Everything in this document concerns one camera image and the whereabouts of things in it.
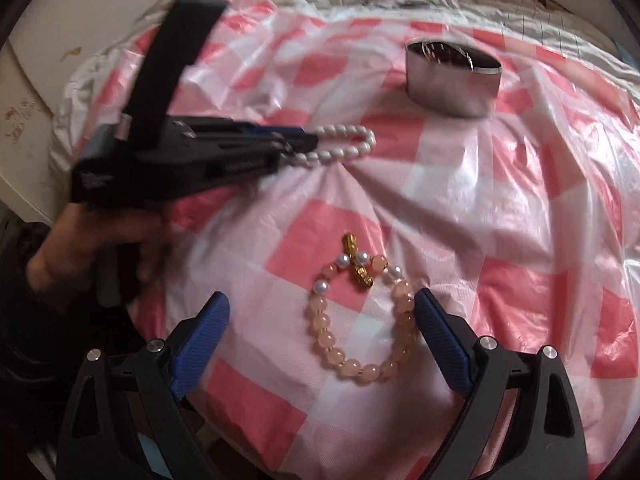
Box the person's left forearm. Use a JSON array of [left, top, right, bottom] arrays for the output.
[[0, 220, 136, 461]]

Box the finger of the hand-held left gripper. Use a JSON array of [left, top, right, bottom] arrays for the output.
[[239, 121, 322, 146], [221, 144, 313, 182]]

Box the round metal tin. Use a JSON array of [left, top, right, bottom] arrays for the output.
[[404, 37, 502, 120]]

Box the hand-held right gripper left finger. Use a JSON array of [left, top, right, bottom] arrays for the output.
[[54, 291, 232, 480]]

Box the pink bead bracelet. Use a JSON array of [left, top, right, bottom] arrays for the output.
[[306, 232, 420, 385]]

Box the person's left hand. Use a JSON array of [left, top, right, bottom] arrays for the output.
[[27, 200, 169, 307]]

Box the white bead bracelet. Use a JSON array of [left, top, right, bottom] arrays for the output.
[[285, 124, 377, 168]]

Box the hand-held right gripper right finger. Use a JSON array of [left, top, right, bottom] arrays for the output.
[[414, 287, 591, 480]]

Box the red white checked plastic sheet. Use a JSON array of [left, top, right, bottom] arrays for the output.
[[120, 0, 640, 480]]

